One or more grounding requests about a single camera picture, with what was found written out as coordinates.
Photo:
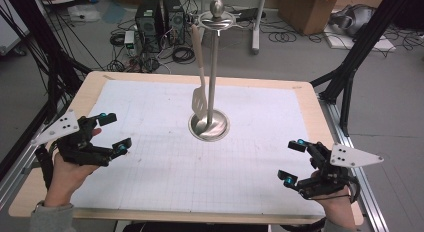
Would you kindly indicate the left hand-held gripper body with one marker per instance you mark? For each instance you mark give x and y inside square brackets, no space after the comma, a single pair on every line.
[80,148]

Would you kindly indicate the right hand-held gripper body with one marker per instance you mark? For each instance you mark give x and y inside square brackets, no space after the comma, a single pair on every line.
[328,182]

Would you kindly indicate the steel utensil rack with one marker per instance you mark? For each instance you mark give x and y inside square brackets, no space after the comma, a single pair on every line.
[212,102]

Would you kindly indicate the beige slotted spatula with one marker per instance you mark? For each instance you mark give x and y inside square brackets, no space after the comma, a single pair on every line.
[199,58]

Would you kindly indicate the person's right hand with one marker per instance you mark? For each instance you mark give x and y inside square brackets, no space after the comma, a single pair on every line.
[338,208]

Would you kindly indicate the person's left hand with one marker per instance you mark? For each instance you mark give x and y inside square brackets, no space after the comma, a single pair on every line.
[66,182]

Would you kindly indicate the white grid mat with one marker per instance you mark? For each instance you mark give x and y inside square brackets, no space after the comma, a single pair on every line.
[233,178]

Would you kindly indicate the small white electronics box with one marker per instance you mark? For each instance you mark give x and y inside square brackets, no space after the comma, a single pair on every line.
[129,42]

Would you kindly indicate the black computer tower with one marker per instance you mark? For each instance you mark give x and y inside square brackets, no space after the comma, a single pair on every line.
[148,22]
[174,20]

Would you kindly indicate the clear plastic bag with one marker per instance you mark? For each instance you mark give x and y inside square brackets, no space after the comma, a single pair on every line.
[83,13]

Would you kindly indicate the white flat board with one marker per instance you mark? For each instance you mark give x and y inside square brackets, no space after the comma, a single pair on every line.
[370,45]

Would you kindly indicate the white cabinet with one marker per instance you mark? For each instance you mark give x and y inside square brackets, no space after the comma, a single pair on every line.
[10,28]

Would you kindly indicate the brown cardboard box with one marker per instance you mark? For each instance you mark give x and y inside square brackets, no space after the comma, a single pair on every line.
[306,12]

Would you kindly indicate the silver grey bag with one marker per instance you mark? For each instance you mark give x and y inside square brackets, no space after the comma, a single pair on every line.
[353,20]

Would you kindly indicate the aluminium rail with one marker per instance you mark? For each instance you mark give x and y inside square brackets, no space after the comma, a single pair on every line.
[370,198]
[16,178]

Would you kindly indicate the black metal frame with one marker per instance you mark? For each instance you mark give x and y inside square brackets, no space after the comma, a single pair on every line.
[50,58]
[360,48]

